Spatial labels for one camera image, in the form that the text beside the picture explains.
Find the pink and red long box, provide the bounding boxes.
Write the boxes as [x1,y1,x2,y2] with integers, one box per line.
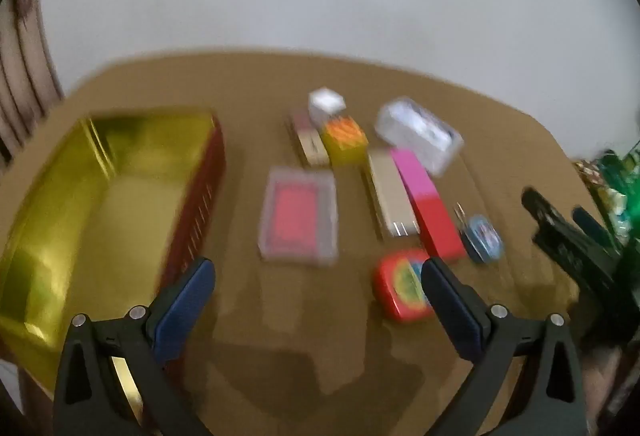
[390,147,468,264]

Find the striped pale curtain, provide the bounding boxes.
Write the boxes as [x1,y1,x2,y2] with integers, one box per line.
[0,0,66,167]

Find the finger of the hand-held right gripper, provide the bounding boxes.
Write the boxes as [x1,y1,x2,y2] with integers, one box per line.
[521,187,596,262]
[571,206,627,251]

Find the small blue round tin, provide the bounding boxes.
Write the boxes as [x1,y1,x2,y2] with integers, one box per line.
[452,202,504,264]

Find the gold tin box red sides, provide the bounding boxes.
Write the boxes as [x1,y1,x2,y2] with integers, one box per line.
[0,108,226,399]

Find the brown slim box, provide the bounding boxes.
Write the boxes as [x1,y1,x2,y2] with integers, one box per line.
[286,108,331,168]

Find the clear plastic box white contents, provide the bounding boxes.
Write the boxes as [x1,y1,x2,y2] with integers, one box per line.
[375,97,464,177]

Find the beige slim box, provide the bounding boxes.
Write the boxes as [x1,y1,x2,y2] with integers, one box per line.
[362,148,421,239]

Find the small white box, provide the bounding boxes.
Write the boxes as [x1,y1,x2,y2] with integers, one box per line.
[307,87,347,127]

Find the red round tin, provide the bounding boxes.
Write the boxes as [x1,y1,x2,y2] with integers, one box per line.
[372,250,437,323]

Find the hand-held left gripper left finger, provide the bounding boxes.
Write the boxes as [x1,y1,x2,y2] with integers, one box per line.
[52,257,217,436]

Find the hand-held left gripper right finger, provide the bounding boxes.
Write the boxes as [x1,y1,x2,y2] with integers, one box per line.
[421,257,589,436]

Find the yellow orange patterned box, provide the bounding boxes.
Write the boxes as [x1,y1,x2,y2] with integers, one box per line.
[320,115,370,167]

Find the clear case with red cards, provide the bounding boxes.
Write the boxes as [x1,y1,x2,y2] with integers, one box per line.
[257,167,340,267]

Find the green patterned object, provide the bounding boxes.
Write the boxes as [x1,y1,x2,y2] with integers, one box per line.
[572,140,640,247]

